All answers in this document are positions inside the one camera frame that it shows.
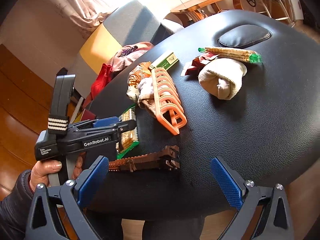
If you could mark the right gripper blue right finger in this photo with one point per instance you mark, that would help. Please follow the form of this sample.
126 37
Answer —
275 220

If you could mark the brown toy block crocodile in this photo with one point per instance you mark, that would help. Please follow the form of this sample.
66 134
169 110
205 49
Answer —
168 158

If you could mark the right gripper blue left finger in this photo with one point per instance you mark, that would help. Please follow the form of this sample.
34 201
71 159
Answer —
44 221

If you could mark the dark jacket left forearm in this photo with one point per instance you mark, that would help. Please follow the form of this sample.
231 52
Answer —
15 208

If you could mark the green cracker packet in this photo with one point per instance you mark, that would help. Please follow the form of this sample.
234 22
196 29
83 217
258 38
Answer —
129 139

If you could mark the pink garment with beads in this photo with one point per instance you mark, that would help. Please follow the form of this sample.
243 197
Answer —
127 55

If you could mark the wooden side table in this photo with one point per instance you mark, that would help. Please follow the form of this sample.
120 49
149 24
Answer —
190 8

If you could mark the yellow grey sofa chair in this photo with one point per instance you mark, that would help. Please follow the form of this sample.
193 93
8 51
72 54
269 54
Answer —
127 25

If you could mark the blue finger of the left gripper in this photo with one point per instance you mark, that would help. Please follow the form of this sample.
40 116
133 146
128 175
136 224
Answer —
107 121
122 127

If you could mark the orange white muffin bag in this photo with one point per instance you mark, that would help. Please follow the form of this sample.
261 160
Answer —
141 71

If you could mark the long biscuit packet green ends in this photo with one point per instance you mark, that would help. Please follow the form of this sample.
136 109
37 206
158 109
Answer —
243 55

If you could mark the beige window curtain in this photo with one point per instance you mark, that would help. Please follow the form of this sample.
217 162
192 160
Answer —
86 14

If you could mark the person's left hand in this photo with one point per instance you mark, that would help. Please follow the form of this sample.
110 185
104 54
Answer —
41 170

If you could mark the striped beige worn sock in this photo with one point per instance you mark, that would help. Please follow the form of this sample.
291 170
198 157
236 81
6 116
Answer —
146 98

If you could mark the red snack wrapper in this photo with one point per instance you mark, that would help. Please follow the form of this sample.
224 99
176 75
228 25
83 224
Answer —
198 63

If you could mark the black oval headrest cushion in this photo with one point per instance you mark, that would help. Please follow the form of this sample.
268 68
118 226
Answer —
244 36

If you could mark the green white small carton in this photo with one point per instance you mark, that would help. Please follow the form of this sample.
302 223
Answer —
166 61

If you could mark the rolled white sock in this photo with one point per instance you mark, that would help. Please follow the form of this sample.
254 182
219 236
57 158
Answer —
222 78

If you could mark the red cloth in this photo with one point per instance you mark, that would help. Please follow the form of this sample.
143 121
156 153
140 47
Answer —
104 78

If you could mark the orange plastic rack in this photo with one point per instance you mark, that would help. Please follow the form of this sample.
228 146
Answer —
168 109

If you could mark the white folding chair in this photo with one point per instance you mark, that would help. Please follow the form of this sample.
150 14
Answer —
275 9

